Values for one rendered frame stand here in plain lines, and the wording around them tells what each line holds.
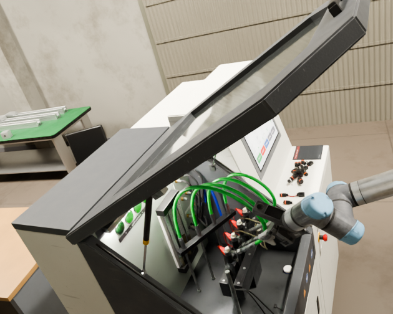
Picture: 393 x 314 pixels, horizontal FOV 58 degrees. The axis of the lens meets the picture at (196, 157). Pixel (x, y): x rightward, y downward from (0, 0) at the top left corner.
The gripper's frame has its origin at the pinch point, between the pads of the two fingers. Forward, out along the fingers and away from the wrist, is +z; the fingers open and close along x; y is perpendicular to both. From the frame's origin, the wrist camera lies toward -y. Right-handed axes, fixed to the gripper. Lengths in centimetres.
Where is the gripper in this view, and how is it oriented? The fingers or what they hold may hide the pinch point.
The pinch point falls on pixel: (260, 233)
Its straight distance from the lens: 133.5
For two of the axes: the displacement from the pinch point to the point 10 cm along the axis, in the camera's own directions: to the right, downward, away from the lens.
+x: 5.0, -6.9, 5.3
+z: -2.8, 4.5, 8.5
